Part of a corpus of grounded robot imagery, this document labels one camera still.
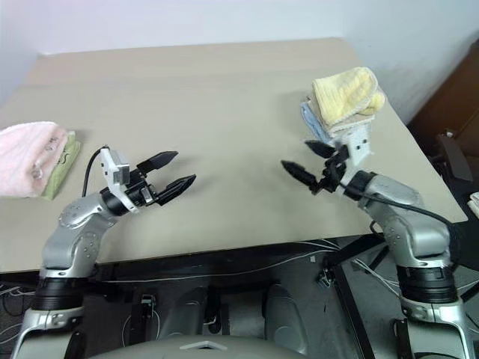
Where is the grey robot torso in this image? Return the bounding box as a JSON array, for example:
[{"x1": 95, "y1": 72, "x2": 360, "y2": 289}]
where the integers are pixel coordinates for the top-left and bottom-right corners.
[{"x1": 85, "y1": 334, "x2": 308, "y2": 359}]

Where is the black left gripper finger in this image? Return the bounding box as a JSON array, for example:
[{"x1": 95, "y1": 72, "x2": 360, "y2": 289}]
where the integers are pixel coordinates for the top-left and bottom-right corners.
[
  {"x1": 154, "y1": 174, "x2": 198, "y2": 207},
  {"x1": 135, "y1": 150, "x2": 179, "y2": 175}
]

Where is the pink towel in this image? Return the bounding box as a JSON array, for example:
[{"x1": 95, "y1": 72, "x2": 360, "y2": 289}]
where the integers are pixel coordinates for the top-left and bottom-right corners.
[{"x1": 0, "y1": 120, "x2": 71, "y2": 198}]

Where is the long white cable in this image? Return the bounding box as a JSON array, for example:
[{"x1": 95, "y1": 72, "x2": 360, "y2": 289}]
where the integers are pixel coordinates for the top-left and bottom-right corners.
[{"x1": 100, "y1": 239, "x2": 338, "y2": 284}]

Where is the yellow towel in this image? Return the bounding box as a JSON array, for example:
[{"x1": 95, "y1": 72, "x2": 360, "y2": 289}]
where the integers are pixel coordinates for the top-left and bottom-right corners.
[{"x1": 311, "y1": 67, "x2": 388, "y2": 129}]

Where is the light blue towel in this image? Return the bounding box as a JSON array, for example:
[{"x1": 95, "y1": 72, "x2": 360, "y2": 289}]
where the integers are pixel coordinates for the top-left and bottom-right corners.
[{"x1": 299, "y1": 99, "x2": 331, "y2": 145}]

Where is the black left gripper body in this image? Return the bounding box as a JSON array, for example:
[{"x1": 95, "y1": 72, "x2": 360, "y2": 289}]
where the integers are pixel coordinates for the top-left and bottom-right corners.
[{"x1": 125, "y1": 166, "x2": 162, "y2": 209}]

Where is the black post with clip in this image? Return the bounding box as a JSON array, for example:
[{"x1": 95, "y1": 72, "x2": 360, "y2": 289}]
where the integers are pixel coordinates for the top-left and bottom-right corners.
[{"x1": 129, "y1": 292, "x2": 156, "y2": 347}]

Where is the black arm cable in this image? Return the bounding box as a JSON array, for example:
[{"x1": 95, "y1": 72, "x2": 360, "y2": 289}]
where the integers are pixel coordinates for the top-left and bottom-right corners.
[
  {"x1": 82, "y1": 147, "x2": 106, "y2": 197},
  {"x1": 357, "y1": 188, "x2": 463, "y2": 272}
]

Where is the looped white cable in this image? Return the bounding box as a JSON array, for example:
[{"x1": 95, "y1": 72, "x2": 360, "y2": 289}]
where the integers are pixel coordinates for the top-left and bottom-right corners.
[{"x1": 120, "y1": 309, "x2": 162, "y2": 349}]

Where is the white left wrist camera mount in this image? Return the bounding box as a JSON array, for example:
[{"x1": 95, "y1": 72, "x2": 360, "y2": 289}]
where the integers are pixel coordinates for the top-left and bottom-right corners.
[{"x1": 100, "y1": 147, "x2": 138, "y2": 212}]

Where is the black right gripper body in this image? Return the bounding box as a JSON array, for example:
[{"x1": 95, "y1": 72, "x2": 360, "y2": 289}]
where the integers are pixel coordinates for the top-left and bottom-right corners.
[{"x1": 309, "y1": 145, "x2": 352, "y2": 196}]

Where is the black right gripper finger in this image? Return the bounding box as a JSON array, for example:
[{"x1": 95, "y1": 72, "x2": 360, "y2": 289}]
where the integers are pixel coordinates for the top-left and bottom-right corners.
[
  {"x1": 280, "y1": 160, "x2": 320, "y2": 187},
  {"x1": 304, "y1": 140, "x2": 337, "y2": 159}
]

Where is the black angular stand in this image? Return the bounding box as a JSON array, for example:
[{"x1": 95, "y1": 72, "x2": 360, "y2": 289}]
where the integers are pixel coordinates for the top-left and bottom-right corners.
[{"x1": 435, "y1": 129, "x2": 475, "y2": 183}]

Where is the black table frame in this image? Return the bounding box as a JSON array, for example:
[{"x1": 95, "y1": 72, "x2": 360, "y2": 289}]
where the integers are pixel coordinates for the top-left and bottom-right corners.
[{"x1": 88, "y1": 233, "x2": 392, "y2": 359}]

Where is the white cable bundle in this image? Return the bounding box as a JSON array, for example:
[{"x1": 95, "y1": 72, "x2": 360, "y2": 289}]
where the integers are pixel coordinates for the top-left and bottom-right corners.
[{"x1": 350, "y1": 258, "x2": 401, "y2": 289}]

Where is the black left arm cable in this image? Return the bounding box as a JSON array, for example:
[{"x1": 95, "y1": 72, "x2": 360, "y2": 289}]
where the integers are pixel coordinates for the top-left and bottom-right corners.
[{"x1": 82, "y1": 147, "x2": 106, "y2": 197}]

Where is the dark wooden cabinet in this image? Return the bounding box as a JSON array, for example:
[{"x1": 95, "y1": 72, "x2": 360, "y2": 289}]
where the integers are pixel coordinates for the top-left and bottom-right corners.
[{"x1": 406, "y1": 40, "x2": 479, "y2": 159}]

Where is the white cloth pile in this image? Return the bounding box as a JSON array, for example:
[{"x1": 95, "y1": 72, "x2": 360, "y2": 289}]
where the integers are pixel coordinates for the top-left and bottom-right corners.
[{"x1": 466, "y1": 189, "x2": 479, "y2": 217}]

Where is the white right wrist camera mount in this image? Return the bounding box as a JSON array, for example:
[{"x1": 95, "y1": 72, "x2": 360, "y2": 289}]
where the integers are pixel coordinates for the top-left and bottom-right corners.
[{"x1": 336, "y1": 125, "x2": 376, "y2": 177}]

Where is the green towel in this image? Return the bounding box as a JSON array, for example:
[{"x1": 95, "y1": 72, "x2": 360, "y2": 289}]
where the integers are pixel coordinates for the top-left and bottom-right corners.
[{"x1": 40, "y1": 129, "x2": 82, "y2": 200}]

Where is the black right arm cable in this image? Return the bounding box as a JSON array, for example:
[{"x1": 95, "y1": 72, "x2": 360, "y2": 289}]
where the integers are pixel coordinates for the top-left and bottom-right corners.
[{"x1": 357, "y1": 188, "x2": 463, "y2": 272}]

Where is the silver table clamp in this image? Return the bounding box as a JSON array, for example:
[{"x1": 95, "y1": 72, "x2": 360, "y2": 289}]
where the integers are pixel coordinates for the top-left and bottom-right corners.
[{"x1": 317, "y1": 269, "x2": 335, "y2": 289}]

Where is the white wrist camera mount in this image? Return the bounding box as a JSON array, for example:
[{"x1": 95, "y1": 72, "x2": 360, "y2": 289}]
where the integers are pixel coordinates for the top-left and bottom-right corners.
[
  {"x1": 336, "y1": 125, "x2": 376, "y2": 177},
  {"x1": 100, "y1": 147, "x2": 138, "y2": 212}
]

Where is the dark grey rounded shape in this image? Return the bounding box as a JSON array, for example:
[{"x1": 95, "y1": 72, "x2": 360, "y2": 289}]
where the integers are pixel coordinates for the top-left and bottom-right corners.
[
  {"x1": 163, "y1": 285, "x2": 211, "y2": 338},
  {"x1": 263, "y1": 283, "x2": 312, "y2": 349}
]

